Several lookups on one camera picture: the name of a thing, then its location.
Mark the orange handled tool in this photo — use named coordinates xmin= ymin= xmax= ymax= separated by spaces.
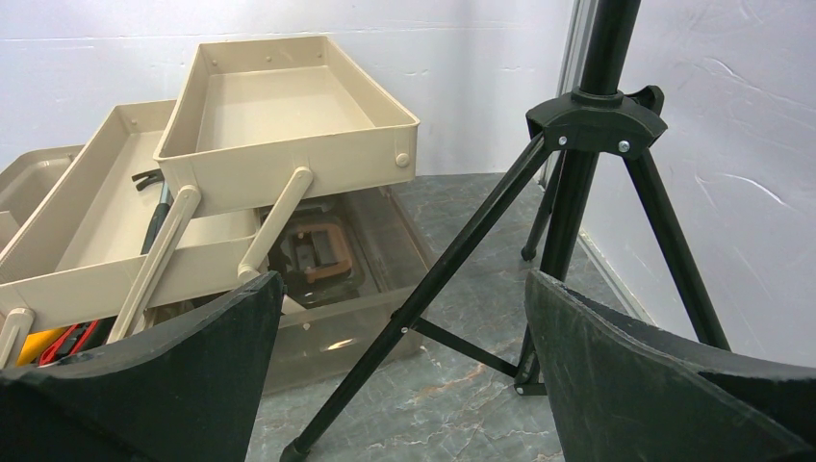
xmin=16 ymin=327 xmax=66 ymax=366

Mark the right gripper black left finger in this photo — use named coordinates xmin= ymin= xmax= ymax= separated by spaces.
xmin=1 ymin=272 xmax=285 ymax=461

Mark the claw hammer black grip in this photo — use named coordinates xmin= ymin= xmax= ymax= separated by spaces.
xmin=131 ymin=168 xmax=173 ymax=255

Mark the beige translucent tool box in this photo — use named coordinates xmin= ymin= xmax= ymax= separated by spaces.
xmin=1 ymin=36 xmax=420 ymax=367

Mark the red black utility knife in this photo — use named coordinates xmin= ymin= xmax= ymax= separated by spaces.
xmin=37 ymin=321 xmax=100 ymax=366

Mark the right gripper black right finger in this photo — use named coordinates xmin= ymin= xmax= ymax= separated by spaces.
xmin=524 ymin=270 xmax=815 ymax=461

